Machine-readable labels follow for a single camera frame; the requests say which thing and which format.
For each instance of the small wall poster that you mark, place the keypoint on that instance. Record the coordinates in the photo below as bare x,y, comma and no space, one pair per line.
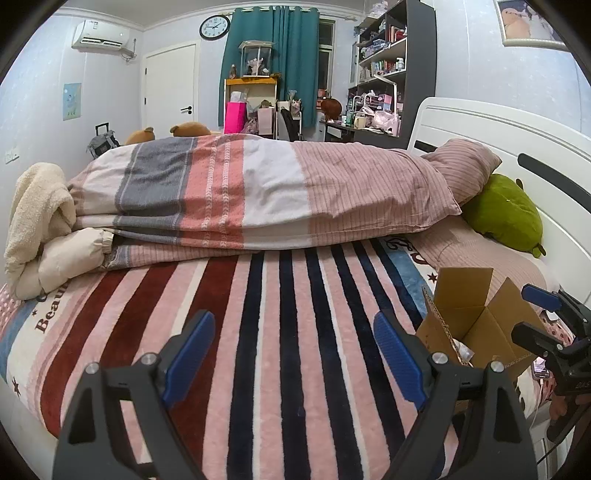
72,101

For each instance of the striped fleece blanket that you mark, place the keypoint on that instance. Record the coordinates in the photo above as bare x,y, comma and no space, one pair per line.
286,323

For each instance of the dark brown plush toy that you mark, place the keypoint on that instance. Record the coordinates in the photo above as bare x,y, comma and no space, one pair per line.
331,108

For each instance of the white bed headboard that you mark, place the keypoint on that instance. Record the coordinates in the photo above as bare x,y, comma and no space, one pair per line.
508,134

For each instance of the teal curtain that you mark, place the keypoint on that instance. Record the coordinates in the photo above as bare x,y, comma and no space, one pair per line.
258,27

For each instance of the smartphone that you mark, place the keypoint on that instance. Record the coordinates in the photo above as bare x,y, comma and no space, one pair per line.
538,370

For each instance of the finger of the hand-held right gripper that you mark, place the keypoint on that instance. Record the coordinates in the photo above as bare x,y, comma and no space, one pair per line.
540,296
531,334

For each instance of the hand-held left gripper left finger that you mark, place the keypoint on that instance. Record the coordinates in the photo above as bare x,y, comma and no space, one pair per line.
191,350

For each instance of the framed animal picture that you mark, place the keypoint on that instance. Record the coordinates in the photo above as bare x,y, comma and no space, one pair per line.
526,23

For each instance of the cream puffy quilt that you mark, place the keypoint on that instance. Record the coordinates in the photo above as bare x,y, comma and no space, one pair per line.
69,256

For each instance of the black chair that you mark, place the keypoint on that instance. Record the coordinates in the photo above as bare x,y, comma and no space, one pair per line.
288,124

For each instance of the yellow shelf unit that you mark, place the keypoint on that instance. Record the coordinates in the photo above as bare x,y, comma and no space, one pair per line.
251,82

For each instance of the wall clock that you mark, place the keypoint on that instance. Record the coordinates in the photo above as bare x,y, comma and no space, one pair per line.
214,27

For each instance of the wall socket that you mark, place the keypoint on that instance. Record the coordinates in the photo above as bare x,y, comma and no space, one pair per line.
11,155

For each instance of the striped patchwork duvet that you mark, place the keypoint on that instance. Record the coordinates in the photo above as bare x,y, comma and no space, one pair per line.
277,194

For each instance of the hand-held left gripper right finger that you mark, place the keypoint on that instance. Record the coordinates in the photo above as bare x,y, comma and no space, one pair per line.
397,360

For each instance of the pale pink paper bag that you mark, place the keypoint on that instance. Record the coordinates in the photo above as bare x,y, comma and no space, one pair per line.
266,121

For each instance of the pink striped pillow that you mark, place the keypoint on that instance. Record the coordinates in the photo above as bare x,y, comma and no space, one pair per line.
466,166

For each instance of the white door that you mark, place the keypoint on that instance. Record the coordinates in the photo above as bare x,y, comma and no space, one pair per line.
171,87

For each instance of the cream fleece blanket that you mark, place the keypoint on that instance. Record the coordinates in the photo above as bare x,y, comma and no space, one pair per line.
37,198

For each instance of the glass display case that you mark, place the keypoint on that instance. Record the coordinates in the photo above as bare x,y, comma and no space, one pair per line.
256,57

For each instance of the bright pink gift bag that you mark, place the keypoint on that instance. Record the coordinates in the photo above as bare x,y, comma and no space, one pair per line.
235,117

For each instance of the dark bookshelf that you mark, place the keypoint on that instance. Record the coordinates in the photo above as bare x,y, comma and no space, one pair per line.
420,69

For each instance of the brown cardboard box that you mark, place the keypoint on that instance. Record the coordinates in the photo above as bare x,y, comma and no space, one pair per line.
489,332

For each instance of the green plush toy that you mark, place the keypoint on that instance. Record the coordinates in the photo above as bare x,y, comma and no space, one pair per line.
503,212

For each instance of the dark desk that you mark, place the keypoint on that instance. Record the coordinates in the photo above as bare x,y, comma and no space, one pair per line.
341,131

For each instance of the white air conditioner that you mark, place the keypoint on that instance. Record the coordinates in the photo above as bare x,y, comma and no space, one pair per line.
99,37

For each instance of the pink dotted bed sheet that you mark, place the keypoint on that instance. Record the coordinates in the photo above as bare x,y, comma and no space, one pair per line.
11,304

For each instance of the pink ribbed bedspread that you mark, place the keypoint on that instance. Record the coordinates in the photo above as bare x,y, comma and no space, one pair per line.
461,249

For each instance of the person's right hand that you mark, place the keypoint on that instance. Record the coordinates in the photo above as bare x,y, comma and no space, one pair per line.
557,410

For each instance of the brown plush bear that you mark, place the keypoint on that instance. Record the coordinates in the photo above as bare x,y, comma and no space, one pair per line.
141,136
189,129

